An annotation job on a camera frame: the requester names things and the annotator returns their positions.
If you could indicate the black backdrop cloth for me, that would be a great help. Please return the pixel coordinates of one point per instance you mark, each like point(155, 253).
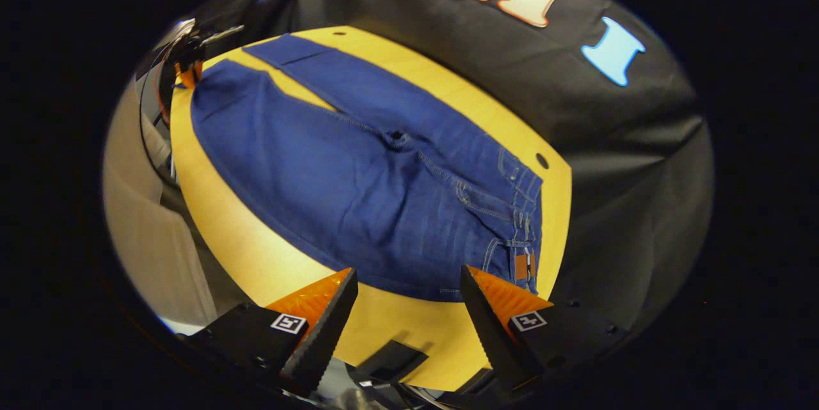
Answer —
point(608, 173)

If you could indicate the person's beige clothing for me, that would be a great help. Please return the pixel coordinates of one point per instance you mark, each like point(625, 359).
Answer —
point(147, 237)

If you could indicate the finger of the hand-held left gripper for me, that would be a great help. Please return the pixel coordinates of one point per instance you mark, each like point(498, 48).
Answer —
point(187, 76)

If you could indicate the blue jeans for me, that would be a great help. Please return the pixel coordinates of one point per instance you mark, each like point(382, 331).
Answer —
point(358, 205)

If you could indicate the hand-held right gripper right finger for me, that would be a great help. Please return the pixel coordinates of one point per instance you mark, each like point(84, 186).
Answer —
point(489, 333)

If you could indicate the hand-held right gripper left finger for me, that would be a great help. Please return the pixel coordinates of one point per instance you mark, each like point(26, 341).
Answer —
point(329, 333)

